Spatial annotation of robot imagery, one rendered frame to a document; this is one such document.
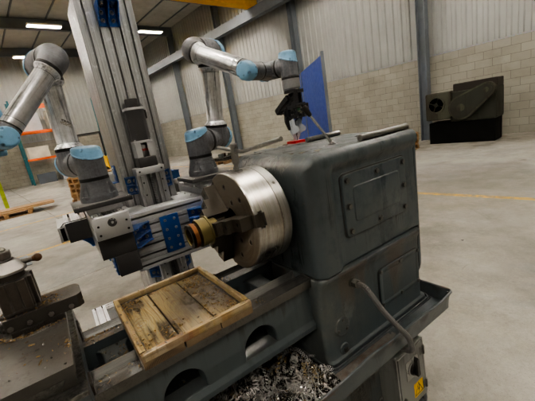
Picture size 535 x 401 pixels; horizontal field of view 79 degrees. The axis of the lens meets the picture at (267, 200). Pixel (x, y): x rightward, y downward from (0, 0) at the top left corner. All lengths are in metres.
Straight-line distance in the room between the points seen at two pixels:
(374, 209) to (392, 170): 0.16
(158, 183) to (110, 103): 0.43
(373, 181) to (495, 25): 10.04
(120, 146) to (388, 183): 1.23
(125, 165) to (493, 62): 10.17
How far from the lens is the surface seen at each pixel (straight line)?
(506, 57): 10.90
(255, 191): 0.93
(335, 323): 1.16
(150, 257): 1.60
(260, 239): 0.92
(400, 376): 1.48
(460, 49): 11.21
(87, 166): 1.52
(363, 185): 1.11
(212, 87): 1.72
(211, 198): 1.04
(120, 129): 1.73
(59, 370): 0.82
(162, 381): 0.95
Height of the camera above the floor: 1.37
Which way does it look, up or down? 14 degrees down
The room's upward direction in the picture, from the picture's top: 10 degrees counter-clockwise
